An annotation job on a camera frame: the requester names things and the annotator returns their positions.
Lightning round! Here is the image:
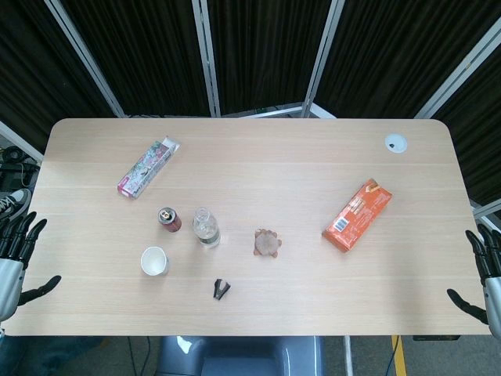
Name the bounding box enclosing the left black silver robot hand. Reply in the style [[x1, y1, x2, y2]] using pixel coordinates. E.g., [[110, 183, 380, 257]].
[[0, 211, 63, 320]]

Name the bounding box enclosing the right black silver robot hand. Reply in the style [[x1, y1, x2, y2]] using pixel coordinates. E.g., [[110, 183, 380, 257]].
[[446, 223, 501, 338]]

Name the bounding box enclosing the transparent plastic water bottle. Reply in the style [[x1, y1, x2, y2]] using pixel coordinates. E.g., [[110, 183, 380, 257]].
[[192, 207, 222, 248]]

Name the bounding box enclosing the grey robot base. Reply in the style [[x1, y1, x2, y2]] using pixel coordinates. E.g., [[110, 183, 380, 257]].
[[156, 334, 326, 376]]

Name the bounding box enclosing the white paper cup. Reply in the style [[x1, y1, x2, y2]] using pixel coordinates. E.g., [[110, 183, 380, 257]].
[[140, 246, 170, 277]]

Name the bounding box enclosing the black white sneaker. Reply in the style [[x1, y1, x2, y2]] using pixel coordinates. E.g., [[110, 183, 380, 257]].
[[0, 187, 32, 232]]

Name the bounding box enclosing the white table leg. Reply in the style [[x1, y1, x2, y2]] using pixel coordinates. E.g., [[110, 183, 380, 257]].
[[342, 335, 355, 376]]

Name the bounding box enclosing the orange snack package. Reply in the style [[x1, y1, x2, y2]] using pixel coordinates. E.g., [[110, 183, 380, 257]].
[[321, 178, 393, 254]]

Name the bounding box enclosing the red drink can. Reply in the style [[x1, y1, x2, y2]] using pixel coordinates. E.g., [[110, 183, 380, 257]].
[[157, 207, 182, 233]]

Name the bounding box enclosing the black folding screen panel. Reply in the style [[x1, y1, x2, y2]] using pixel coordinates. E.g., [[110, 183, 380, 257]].
[[45, 0, 222, 118], [0, 0, 122, 157], [301, 0, 501, 119], [191, 0, 345, 118], [414, 23, 501, 220]]

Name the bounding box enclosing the floral printed long carton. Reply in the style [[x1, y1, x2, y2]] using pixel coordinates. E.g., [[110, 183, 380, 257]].
[[116, 135, 182, 201]]

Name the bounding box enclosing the black binder clip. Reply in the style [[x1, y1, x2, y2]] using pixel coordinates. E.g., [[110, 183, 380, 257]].
[[212, 277, 232, 302]]

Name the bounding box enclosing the brown turtle figurine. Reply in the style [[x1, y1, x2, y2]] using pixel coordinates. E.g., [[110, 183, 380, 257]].
[[253, 228, 283, 259]]

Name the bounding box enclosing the black equipment with cables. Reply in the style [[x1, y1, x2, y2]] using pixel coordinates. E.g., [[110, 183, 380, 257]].
[[0, 144, 42, 190]]

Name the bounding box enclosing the white cable grommet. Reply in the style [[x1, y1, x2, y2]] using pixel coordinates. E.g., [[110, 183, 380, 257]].
[[384, 133, 408, 154]]

